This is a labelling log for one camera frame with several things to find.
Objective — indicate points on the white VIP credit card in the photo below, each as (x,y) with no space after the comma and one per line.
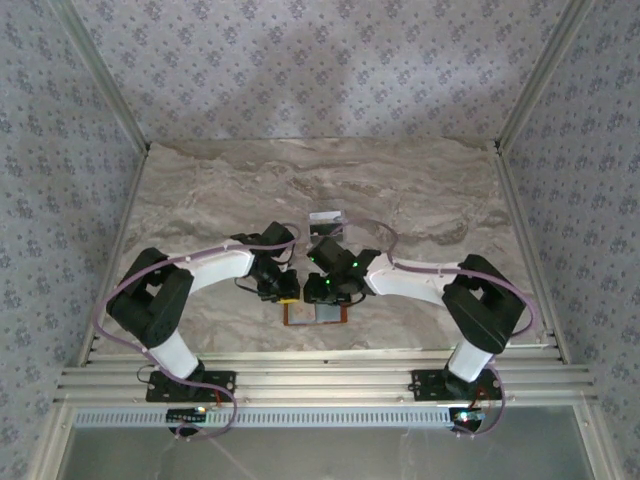
(302,317)

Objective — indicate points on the brown leather card holder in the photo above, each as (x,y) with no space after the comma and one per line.
(325,314)

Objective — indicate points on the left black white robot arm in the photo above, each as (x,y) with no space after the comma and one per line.
(220,265)

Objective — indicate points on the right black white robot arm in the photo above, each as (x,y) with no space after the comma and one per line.
(410,280)

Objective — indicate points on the grey metal panel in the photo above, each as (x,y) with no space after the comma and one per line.
(325,455)

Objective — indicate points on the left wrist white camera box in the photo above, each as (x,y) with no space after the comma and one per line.
(285,260)

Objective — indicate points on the aluminium mounting rail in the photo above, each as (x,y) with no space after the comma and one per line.
(325,380)

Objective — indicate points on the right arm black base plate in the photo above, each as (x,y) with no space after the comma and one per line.
(430,385)

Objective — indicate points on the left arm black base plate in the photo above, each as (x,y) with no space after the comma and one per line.
(165,392)

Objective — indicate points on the aluminium side rail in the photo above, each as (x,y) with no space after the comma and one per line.
(118,240)
(522,225)

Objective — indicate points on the aluminium frame leg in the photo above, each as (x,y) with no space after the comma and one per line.
(596,440)
(52,440)

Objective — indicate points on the aluminium corner post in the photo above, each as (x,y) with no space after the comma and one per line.
(542,75)
(102,75)

